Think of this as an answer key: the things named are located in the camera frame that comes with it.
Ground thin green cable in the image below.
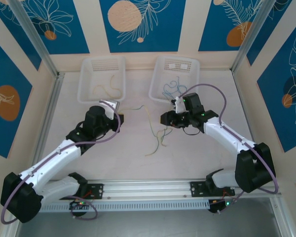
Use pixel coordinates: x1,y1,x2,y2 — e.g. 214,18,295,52
120,105,161,151
157,127,173,148

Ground clear plastic basket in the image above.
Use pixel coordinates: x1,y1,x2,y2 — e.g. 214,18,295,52
77,56,127,104
148,55,201,104

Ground black controller board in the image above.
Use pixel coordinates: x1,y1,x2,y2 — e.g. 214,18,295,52
208,199,234,214
69,199,89,218

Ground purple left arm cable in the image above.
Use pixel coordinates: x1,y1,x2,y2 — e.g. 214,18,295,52
1,100,121,224

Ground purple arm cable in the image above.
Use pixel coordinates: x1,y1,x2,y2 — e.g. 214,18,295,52
179,83,279,214
1,100,121,224

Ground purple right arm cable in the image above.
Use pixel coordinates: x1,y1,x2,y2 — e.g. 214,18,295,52
179,83,279,214

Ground aluminium side rail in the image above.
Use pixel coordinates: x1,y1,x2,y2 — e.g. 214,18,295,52
233,71,259,146
32,73,66,163

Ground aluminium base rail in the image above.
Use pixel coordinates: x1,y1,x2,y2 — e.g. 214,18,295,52
34,178,282,205

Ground grey slotted cable duct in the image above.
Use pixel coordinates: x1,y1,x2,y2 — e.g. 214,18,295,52
39,199,211,213

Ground short aluminium frame post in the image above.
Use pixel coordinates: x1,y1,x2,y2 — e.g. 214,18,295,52
3,219,23,237
270,197,296,237

